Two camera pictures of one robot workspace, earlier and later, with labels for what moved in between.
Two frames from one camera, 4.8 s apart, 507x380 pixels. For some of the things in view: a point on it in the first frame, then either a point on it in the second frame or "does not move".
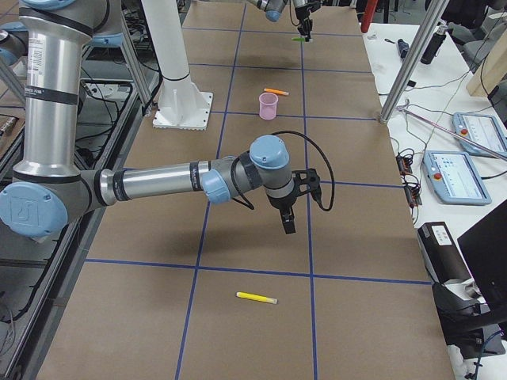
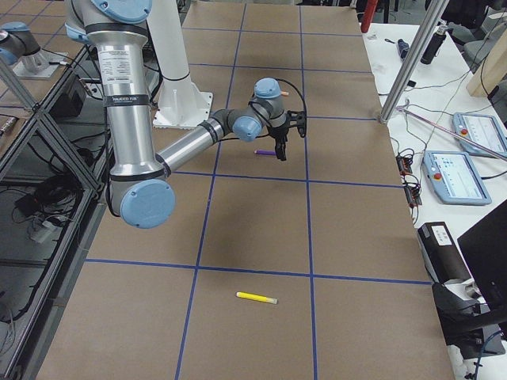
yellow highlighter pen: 257,297 does not move
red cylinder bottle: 367,15 does not move
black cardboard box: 440,253 does not move
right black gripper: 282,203 to 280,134
